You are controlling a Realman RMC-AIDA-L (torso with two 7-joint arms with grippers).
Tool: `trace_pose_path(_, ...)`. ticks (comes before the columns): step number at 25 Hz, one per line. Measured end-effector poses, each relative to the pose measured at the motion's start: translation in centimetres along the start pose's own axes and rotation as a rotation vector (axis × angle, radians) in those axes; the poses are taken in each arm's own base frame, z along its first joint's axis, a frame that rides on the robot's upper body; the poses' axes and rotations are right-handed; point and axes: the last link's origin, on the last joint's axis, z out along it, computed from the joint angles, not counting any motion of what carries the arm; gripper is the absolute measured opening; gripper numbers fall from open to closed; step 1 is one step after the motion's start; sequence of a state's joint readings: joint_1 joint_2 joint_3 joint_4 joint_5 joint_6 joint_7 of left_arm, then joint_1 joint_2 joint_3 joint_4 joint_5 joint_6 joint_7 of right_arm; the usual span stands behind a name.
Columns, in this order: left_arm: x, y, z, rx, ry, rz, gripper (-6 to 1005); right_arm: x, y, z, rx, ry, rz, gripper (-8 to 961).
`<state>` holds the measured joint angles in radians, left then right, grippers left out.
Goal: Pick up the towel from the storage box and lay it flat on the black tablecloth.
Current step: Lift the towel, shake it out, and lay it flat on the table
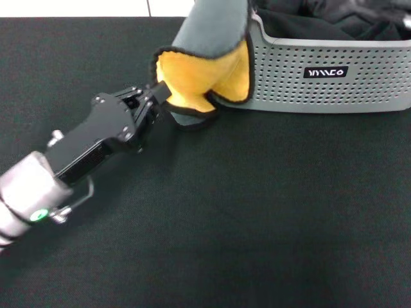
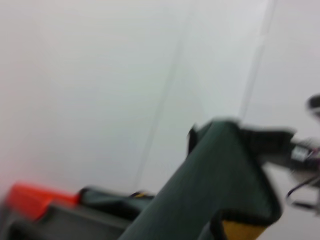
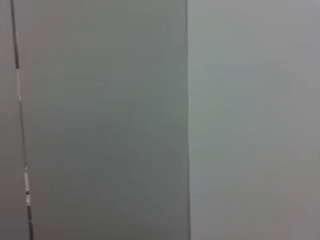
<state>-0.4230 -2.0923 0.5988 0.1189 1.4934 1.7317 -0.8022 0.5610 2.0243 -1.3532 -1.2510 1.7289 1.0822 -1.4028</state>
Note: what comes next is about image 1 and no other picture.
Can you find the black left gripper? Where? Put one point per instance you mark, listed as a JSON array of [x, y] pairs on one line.
[[99, 138]]

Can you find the yellow and grey towel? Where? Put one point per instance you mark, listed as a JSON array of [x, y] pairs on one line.
[[208, 57]]

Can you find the grey perforated storage box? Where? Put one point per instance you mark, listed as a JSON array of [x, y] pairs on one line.
[[321, 93]]

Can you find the black cloth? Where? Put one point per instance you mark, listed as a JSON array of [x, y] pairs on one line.
[[321, 20]]

